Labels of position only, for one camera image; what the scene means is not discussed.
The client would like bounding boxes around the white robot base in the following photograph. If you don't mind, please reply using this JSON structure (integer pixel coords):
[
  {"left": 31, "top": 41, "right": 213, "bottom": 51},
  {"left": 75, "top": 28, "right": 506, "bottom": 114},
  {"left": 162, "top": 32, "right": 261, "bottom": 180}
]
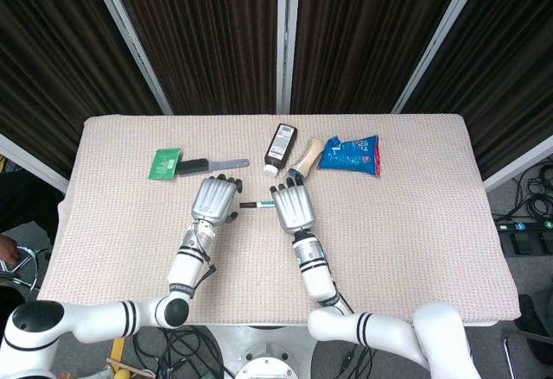
[{"left": 206, "top": 322, "right": 323, "bottom": 379}]

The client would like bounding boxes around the green packet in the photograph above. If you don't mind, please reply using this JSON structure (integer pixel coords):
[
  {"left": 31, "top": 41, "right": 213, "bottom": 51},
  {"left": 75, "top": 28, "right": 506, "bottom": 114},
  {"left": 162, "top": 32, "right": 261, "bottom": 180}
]
[{"left": 147, "top": 147, "right": 182, "bottom": 180}]

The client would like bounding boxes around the blue snack bag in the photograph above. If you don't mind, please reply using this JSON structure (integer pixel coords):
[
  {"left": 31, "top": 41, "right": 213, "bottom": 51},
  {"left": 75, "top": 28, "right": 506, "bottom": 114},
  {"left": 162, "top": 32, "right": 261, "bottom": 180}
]
[{"left": 318, "top": 134, "right": 384, "bottom": 178}]

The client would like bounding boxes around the person in dark clothes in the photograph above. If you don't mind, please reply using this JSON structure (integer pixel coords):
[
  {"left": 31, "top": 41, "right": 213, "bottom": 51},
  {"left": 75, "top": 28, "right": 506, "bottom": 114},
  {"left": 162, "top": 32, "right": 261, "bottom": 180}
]
[{"left": 0, "top": 170, "right": 60, "bottom": 273}]

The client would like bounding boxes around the black power strip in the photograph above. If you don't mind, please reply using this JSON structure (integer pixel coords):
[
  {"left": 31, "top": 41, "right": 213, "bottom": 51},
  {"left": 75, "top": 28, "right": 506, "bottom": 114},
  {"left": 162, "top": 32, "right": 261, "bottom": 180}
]
[{"left": 494, "top": 218, "right": 553, "bottom": 232}]

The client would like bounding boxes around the black cable tangle under table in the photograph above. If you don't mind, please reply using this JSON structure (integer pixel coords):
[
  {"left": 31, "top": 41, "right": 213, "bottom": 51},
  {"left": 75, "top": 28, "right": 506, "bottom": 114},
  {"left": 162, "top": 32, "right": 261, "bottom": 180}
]
[{"left": 129, "top": 325, "right": 228, "bottom": 379}]

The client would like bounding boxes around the beige woven table cloth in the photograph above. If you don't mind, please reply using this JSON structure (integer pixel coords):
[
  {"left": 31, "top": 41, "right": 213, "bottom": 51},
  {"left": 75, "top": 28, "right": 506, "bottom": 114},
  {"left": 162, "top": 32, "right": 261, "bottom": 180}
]
[{"left": 33, "top": 113, "right": 522, "bottom": 327}]

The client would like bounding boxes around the dark ribbed partition panel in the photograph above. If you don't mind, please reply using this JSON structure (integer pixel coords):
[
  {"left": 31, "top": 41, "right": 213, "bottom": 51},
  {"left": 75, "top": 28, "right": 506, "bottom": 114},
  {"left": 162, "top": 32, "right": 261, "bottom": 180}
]
[
  {"left": 86, "top": 0, "right": 289, "bottom": 116},
  {"left": 278, "top": 0, "right": 474, "bottom": 116},
  {"left": 0, "top": 0, "right": 174, "bottom": 193},
  {"left": 391, "top": 0, "right": 553, "bottom": 193}
]

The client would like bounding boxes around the cream squeeze bottle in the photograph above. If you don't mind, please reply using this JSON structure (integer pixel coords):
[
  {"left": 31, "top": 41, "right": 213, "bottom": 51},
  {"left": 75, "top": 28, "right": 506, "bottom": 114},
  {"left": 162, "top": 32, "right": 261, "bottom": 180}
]
[{"left": 287, "top": 137, "right": 324, "bottom": 180}]

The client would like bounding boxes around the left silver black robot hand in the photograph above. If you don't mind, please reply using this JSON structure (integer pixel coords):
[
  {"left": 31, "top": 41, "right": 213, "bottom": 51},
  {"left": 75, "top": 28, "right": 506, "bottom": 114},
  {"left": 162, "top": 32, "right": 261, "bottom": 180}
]
[{"left": 189, "top": 174, "right": 244, "bottom": 226}]

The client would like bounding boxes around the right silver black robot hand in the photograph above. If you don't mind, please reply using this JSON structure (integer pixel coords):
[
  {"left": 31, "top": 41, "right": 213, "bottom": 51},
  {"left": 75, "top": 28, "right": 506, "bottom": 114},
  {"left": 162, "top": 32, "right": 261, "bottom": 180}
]
[{"left": 269, "top": 174, "right": 317, "bottom": 236}]

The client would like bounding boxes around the black brush grey handle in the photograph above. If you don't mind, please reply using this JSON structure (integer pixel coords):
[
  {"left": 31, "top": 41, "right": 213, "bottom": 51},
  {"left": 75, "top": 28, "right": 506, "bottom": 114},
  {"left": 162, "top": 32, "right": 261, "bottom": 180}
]
[{"left": 176, "top": 158, "right": 251, "bottom": 177}]

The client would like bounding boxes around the dark bottle white label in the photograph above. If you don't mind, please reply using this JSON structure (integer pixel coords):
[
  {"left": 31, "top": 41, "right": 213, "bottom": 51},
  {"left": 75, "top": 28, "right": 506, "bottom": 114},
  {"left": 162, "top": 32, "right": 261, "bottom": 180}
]
[{"left": 262, "top": 123, "right": 298, "bottom": 177}]

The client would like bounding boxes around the black cable bundle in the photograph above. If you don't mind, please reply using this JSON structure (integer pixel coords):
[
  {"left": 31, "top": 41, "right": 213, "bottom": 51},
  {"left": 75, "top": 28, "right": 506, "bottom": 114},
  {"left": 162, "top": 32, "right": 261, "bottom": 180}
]
[{"left": 509, "top": 161, "right": 553, "bottom": 221}]

